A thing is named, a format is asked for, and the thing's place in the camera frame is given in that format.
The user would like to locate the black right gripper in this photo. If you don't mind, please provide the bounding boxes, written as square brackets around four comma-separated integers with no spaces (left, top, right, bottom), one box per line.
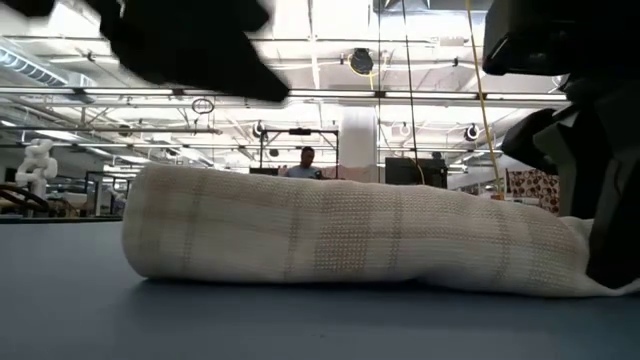
[482,0,640,174]

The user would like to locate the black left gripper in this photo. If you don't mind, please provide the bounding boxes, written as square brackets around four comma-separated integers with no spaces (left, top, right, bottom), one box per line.
[99,0,291,104]

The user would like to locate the white towel with beige checks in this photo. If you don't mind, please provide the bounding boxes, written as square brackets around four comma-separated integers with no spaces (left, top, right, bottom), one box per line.
[121,162,640,299]

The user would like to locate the brown patterned cloth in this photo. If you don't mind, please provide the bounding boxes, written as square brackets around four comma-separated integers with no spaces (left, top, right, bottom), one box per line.
[505,168,561,214]

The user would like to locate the person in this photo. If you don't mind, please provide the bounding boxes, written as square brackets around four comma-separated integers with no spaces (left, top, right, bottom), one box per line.
[284,146,324,180]

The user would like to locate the large black monitor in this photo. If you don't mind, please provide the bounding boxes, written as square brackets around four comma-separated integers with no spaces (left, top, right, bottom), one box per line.
[384,157,449,189]

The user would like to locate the long ceiling light bar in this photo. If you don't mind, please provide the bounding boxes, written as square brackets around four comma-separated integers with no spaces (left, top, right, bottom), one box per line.
[0,87,569,101]

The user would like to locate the black shelving rack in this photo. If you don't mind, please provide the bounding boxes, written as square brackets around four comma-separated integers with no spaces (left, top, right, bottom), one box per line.
[84,170,131,216]

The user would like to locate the dark curved furniture piece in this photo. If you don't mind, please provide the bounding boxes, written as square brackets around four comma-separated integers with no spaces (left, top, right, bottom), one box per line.
[0,183,51,214]

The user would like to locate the yellow cable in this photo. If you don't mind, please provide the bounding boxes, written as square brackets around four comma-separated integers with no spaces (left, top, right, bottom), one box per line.
[464,0,501,199]

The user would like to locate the black overhead frame stand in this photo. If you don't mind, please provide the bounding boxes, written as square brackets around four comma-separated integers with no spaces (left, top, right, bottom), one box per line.
[257,127,341,179]

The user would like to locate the silver ventilation duct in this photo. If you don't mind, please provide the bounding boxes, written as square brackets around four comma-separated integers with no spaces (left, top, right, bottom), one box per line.
[0,47,69,86]

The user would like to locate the black aluminium table frame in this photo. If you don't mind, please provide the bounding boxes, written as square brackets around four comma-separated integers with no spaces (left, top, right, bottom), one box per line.
[0,214,124,224]

